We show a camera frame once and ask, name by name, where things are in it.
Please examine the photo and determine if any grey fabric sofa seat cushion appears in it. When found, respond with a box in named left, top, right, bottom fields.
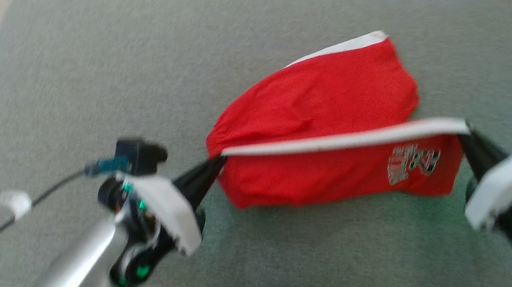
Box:
left=0, top=0, right=512, bottom=287

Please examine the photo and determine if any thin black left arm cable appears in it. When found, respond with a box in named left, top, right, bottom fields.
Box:
left=0, top=150, right=130, bottom=284

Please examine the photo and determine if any red shirt with white sleeves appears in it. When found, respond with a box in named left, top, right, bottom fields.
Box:
left=201, top=19, right=478, bottom=225

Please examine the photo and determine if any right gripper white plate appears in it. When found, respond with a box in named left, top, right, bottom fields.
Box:
left=450, top=128, right=512, bottom=270

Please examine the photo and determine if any white cable clip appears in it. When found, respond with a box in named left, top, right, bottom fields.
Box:
left=0, top=190, right=33, bottom=221

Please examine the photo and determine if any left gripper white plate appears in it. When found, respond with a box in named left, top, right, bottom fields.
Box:
left=93, top=147, right=227, bottom=287

